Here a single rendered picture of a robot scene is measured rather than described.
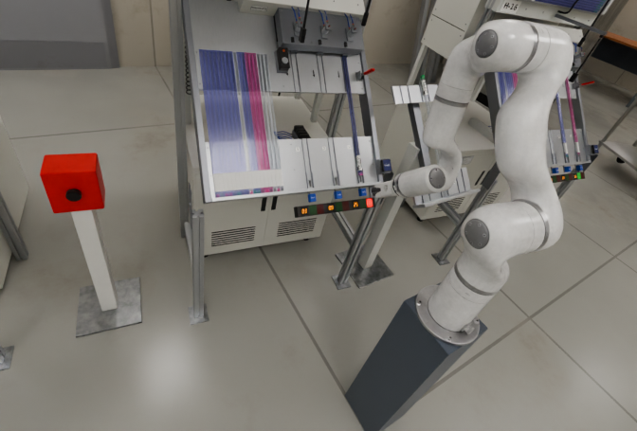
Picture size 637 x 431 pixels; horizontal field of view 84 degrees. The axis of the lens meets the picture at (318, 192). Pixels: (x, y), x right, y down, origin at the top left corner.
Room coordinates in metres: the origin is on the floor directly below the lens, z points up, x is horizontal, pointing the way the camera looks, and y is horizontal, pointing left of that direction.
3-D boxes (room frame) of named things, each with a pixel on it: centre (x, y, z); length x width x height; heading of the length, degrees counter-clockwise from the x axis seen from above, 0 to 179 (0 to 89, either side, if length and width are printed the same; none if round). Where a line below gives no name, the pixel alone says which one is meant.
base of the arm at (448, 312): (0.66, -0.45, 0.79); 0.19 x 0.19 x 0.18
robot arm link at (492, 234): (0.64, -0.42, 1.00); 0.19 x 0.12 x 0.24; 120
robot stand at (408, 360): (0.66, -0.45, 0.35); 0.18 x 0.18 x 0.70; 41
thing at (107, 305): (0.77, 0.75, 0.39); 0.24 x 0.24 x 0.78; 32
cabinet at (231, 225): (1.55, 0.39, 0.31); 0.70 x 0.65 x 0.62; 122
